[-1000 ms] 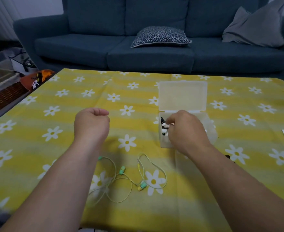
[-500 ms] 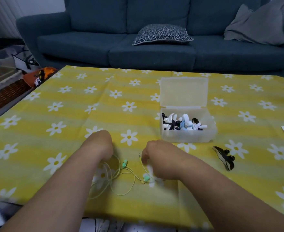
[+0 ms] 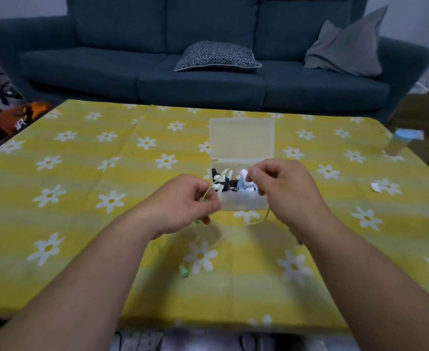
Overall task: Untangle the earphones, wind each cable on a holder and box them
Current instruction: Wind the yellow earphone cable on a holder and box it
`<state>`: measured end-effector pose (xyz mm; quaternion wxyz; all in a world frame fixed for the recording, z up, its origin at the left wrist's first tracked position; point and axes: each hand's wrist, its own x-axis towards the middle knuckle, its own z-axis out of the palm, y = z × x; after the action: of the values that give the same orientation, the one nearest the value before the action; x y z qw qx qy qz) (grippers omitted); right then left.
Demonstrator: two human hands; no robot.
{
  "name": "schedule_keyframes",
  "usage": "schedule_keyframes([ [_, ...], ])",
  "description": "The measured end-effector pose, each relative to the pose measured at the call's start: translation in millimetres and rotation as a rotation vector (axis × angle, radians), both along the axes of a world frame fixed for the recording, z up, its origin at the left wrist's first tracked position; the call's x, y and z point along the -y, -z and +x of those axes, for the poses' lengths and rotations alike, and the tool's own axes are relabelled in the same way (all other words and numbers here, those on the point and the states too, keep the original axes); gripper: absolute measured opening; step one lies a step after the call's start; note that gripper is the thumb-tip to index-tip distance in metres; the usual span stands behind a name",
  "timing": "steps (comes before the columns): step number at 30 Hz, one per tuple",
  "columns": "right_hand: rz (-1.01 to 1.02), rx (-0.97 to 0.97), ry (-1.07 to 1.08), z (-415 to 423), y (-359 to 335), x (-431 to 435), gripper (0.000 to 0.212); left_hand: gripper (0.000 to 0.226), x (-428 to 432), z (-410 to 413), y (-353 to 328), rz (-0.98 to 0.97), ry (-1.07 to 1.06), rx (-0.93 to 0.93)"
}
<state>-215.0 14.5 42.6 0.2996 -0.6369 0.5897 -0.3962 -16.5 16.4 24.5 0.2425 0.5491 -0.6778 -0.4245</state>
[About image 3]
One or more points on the person's right hand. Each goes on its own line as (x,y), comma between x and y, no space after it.
(291,193)

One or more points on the person's left forearm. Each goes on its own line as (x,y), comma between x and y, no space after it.
(75,288)

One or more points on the person's left hand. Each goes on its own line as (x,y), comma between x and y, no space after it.
(174,206)

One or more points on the white bead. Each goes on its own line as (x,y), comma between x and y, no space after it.
(243,174)

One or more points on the person's right thumb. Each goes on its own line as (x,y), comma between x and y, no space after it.
(255,180)

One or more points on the person's right forearm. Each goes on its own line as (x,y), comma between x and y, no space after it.
(375,288)

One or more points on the person's left thumb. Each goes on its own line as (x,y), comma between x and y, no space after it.
(210,204)

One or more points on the dark blue sofa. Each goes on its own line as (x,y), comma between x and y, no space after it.
(200,84)

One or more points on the brown cardboard box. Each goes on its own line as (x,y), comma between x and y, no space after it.
(424,124)

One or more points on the yellow floral tablecloth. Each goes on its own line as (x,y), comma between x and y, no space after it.
(90,201)

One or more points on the clear plastic bead box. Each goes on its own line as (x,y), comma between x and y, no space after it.
(240,142)

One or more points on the white paper scrap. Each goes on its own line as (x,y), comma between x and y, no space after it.
(375,187)

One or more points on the blue and white beads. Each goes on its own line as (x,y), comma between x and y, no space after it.
(244,186)

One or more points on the black white patterned cushion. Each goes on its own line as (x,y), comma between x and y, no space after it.
(217,56)

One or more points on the grey cushion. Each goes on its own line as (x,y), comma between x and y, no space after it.
(346,47)

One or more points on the orange and red bag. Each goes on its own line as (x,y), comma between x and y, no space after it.
(20,118)

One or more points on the black and white beads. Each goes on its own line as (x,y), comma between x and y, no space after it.
(221,182)

